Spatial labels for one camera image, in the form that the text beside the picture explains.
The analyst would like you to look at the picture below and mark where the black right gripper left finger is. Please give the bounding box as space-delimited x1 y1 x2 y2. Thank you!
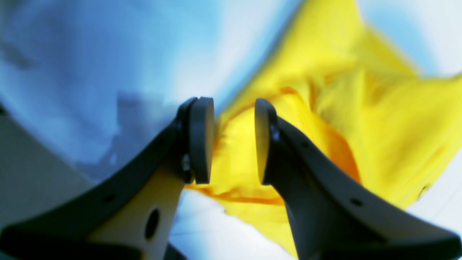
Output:
1 97 214 260

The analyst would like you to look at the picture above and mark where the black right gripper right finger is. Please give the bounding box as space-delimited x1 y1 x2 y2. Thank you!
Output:
254 98 461 260

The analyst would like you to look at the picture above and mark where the yellow t-shirt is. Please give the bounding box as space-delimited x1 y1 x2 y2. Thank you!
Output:
186 0 462 257

